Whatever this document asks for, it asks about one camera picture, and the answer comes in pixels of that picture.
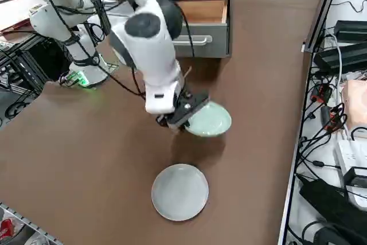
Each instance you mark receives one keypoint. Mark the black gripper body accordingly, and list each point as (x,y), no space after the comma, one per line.
(183,113)

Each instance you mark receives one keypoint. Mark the mint green plate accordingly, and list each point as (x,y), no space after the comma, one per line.
(212,120)

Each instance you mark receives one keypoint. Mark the light gray plate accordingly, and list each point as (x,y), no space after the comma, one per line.
(180,192)

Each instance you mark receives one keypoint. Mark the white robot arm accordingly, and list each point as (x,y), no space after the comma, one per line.
(149,55)

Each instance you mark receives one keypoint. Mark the black white wrist attachment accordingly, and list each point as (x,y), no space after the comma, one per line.
(179,128)

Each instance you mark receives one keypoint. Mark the orange black connector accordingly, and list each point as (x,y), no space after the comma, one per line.
(322,91)
(332,118)

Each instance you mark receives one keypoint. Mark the white power strip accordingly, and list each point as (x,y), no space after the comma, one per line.
(348,153)

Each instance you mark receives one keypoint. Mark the long black power adapter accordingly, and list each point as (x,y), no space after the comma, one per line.
(344,55)

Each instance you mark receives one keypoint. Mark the black bag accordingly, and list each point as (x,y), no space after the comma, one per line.
(327,207)

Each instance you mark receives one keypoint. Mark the pale pink box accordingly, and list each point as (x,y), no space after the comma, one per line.
(357,104)

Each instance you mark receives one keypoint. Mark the small black adapter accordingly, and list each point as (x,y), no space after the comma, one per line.
(357,176)

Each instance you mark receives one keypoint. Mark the red soda can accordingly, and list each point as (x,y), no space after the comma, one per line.
(6,229)

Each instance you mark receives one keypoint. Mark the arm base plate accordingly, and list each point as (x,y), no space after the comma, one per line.
(113,67)

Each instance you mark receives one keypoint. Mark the silver table edge rail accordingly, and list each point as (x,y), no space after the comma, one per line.
(287,199)

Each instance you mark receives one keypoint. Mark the black frame rack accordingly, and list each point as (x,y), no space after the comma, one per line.
(28,67)

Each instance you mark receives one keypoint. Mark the aluminium profile post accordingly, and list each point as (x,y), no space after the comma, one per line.
(324,7)

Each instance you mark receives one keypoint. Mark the perforated aluminium rail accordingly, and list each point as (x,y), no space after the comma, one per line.
(28,222)

